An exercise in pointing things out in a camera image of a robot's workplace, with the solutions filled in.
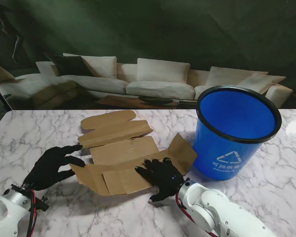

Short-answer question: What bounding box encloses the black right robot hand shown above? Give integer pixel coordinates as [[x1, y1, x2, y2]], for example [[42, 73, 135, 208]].
[[134, 157, 188, 202]]

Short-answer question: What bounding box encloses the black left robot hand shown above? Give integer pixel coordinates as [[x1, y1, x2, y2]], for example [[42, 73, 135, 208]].
[[22, 145, 87, 192]]

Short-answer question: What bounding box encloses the brown cardboard box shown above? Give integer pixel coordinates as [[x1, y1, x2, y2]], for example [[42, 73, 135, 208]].
[[70, 110, 198, 197]]

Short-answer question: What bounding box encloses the blue recycling bin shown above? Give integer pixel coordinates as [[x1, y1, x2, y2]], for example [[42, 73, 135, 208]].
[[191, 85, 282, 182]]

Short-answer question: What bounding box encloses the printed sofa backdrop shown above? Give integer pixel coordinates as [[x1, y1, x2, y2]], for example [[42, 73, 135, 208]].
[[0, 0, 296, 111]]

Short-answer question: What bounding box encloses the red black right arm cable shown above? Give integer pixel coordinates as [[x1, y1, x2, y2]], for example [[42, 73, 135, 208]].
[[175, 192, 219, 237]]

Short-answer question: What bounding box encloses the red black arm cable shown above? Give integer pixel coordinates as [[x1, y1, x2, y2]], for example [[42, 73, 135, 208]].
[[175, 192, 219, 237], [25, 189, 40, 237]]

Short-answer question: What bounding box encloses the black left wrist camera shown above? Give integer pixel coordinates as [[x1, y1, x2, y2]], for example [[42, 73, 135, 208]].
[[36, 196, 50, 213]]

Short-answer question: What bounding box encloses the red black left arm cable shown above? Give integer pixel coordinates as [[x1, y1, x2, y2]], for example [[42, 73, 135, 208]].
[[25, 189, 40, 237]]

